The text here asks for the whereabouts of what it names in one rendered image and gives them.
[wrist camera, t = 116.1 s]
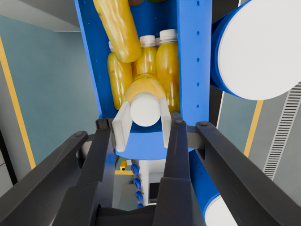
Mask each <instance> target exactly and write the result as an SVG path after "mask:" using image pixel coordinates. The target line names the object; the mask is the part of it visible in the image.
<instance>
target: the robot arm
mask: <svg viewBox="0 0 301 226"><path fill-rule="evenodd" d="M160 107H161V121H162V129H163V141H164V147H165V148H167V149H168V150H167V156H166V162H165V168H164V174H163V177H161V180H160V185H159V192H158V197H157V202H156V204H152V205H147V206H144V207H141V208H137V209H134V210H131V211H125V210H121V209H115V208H112V201H113V188H114V175H115V162H116V149H117V151H118V152H124V150H125V148H126V144H127V141H128V137H129V133H130V129H131V125H132V122H133V120H132V118H131V116H130V101H124V103H123V104H122V106H121V108H120V110H119V112H118V113H117V115H116V117H114V118H110V119H109V118H106V117H105V118H100V119H97V120H95V126H96V133H95V134H91V135H88V133H87V131H78V132H76V133H74V134H73V135H71V136H70V137H69V138H68V139H67V140H65V141H64V142H63V143H62V144H61V145H60V146H59V147H58V148H57V149H55V150H54V151H53V152H52V153H51V154H50V155H48V156H47V157H46V158H45V159H44V160H43V161H41V162H40V163H39V164H38V165H37V166H36V167H34V168H33V169H32V170H31V171H30V172H29V173H28V174H27V175H26V176H24V177H23V178H22V179H21V180H20V181H19V182H17V183H16V184H15V185H14V186H13V187H12V188H10V189H9V190H8V191H7V192H6V193H5V194H3V195H2V196H1V197H0V226H49V225H50V224H51V222H52V221H53V219H54V221H53V223H52V226H196V225H195V223H194V209H193V197H192V185H191V179H190V169H189V150H188V148H193V149H195V152H196V153H197V155H198V157H199V159H200V160H201V162H202V164H203V166H204V167H205V169H206V171H207V173H208V174H209V176H210V178H211V179H212V182H213V183H214V185H215V187H216V188H217V190H218V192H219V194H220V195H221V197H222V199H223V201H224V202H225V204H226V206H227V208H228V209H229V211H230V213H231V215H232V217H233V218H234V220H235V222H236V224H237V225H238V226H301V206H299V205H298V204H297V203H296V202H295V201H294V200H292V199H291V198H290V197H289V196H288V195H287V194H286V193H285V192H284V191H283V190H282V189H281V188H280V187H279V186H277V185H276V184H275V183H274V182H273V181H272V180H271V179H270V178H269V177H268V176H267V175H266V174H265V173H264V172H262V171H261V170H260V169H259V168H258V167H257V166H256V165H255V164H254V163H253V162H252V161H251V160H250V159H249V158H248V157H247V156H246V155H245V154H244V153H243V152H241V151H240V150H239V149H238V148H237V147H236V146H235V145H234V144H233V143H232V142H231V141H230V140H229V139H227V138H226V137H225V136H224V135H223V134H222V133H221V132H220V131H219V130H218V129H217V128H216V127H215V126H214V125H212V124H211V123H210V122H207V121H200V122H197V123H196V126H189V125H187V123H186V121H183V119H182V117H181V114H180V113H178V112H174V113H170V112H169V109H168V104H167V101H166V99H165V98H161V99H160ZM115 147H116V149H115ZM76 156H77V157H76Z"/></svg>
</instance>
